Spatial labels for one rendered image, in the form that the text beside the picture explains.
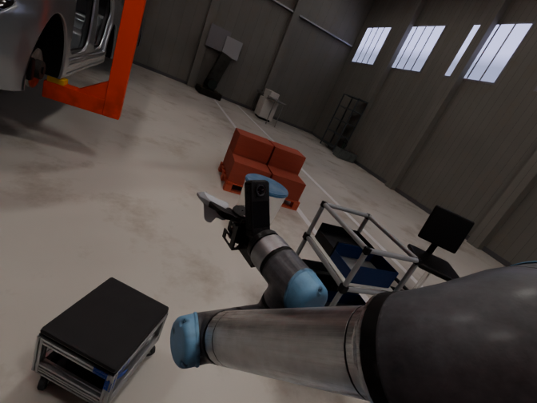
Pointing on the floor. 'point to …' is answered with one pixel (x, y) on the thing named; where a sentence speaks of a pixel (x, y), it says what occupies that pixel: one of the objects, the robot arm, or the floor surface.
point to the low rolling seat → (99, 341)
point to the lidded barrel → (276, 196)
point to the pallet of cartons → (262, 165)
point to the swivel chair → (431, 265)
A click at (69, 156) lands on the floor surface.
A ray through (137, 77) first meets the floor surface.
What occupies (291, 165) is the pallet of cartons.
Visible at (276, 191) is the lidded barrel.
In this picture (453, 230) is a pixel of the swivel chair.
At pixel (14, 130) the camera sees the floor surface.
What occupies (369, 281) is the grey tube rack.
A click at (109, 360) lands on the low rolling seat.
